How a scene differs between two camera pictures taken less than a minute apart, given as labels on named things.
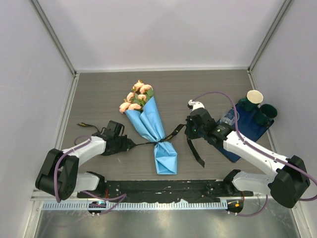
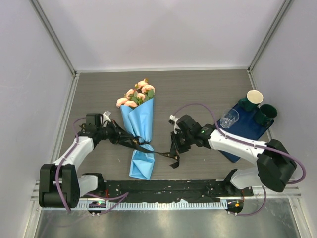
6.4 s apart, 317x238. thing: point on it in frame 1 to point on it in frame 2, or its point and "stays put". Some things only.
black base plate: x=171 y=189 stays put
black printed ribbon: x=161 y=142 to x=135 y=142
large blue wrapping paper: x=149 y=120 to x=140 y=121
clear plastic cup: x=228 y=116 stays put
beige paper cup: x=255 y=96 stays put
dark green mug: x=265 y=114 stays put
